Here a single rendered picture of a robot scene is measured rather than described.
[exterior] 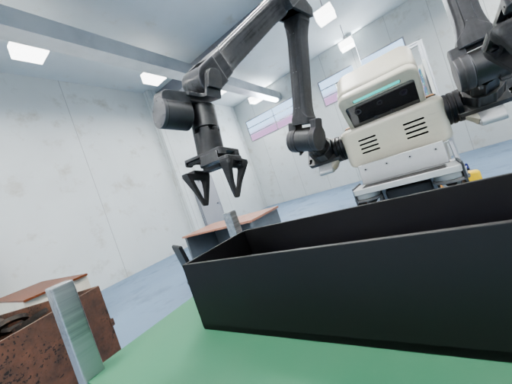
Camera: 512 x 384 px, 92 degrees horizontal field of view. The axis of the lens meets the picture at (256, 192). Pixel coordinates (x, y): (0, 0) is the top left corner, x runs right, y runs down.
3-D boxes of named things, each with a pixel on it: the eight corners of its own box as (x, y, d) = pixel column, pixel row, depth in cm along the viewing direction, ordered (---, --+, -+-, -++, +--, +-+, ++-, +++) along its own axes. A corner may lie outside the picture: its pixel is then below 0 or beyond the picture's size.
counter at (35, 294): (55, 316, 484) (42, 280, 482) (104, 320, 361) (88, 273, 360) (5, 342, 424) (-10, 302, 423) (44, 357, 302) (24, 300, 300)
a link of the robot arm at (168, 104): (222, 68, 49) (198, 80, 55) (166, 52, 41) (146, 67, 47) (224, 130, 50) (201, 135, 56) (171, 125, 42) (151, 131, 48)
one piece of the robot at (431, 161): (372, 225, 85) (353, 166, 84) (476, 209, 69) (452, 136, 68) (364, 243, 72) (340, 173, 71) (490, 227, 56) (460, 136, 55)
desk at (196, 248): (226, 262, 452) (212, 222, 450) (294, 254, 370) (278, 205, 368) (197, 282, 391) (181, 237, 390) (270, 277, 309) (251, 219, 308)
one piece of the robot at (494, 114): (473, 122, 70) (462, 84, 68) (497, 114, 67) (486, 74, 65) (482, 126, 61) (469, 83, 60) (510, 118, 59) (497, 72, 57)
